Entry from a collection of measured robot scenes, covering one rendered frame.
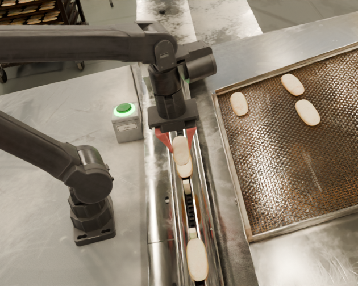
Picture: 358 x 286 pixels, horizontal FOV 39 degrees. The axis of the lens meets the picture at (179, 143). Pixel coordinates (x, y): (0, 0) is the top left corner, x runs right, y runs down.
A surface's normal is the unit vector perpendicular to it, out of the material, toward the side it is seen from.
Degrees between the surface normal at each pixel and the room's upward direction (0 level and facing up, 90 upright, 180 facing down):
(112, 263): 0
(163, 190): 0
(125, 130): 90
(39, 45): 87
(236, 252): 0
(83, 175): 90
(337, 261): 10
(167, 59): 90
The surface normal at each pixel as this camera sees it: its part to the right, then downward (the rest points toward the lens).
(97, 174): 0.36, 0.52
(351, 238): -0.33, -0.74
